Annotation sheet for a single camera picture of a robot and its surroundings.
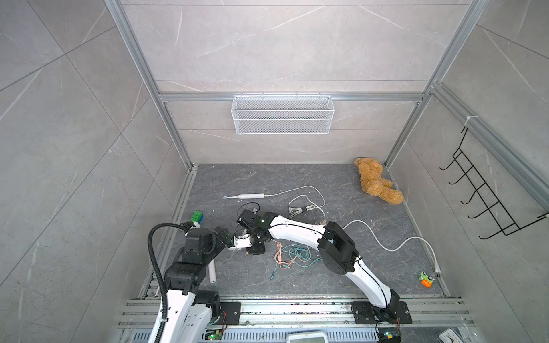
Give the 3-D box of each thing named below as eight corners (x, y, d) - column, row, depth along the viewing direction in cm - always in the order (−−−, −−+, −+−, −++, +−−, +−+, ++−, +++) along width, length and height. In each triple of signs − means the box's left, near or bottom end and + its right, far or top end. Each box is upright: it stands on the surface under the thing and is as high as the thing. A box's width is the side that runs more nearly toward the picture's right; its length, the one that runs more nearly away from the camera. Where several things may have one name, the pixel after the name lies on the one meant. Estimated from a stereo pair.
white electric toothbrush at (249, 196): (224, 200, 107) (223, 197, 105) (224, 197, 108) (223, 195, 106) (267, 197, 108) (266, 195, 106) (266, 195, 109) (266, 192, 107)
